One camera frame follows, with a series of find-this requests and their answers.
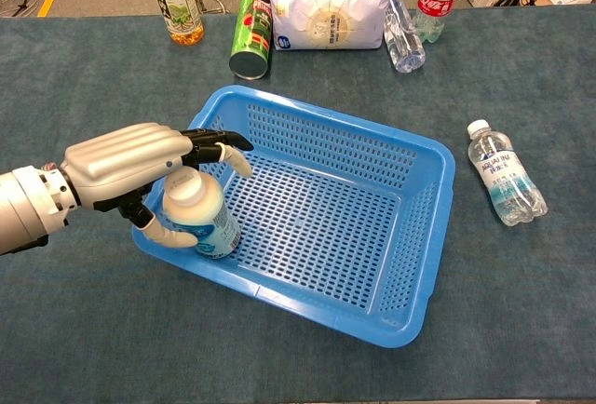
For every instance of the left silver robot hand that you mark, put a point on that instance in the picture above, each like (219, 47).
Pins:
(121, 157)

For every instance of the milky drink bottle white cap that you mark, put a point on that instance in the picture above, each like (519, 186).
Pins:
(209, 218)

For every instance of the small Aquafina water bottle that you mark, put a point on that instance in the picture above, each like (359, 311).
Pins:
(507, 176)

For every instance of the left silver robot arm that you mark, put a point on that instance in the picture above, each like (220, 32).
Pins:
(28, 208)

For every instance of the blue perforated plastic basket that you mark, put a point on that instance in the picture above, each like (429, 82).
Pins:
(316, 236)

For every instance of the teal felt table cloth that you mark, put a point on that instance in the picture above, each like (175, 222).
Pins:
(93, 306)

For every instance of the amber tea bottle green label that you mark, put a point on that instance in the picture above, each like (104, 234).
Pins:
(179, 8)

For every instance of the green Pringles can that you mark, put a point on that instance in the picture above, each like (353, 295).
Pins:
(251, 27)

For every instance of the white paper food bag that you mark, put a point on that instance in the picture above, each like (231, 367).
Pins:
(326, 13)

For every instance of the clear unlabelled plastic bottle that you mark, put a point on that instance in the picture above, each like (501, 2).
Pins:
(404, 41)

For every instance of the clear bottle red label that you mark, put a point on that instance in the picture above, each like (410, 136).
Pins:
(435, 4)

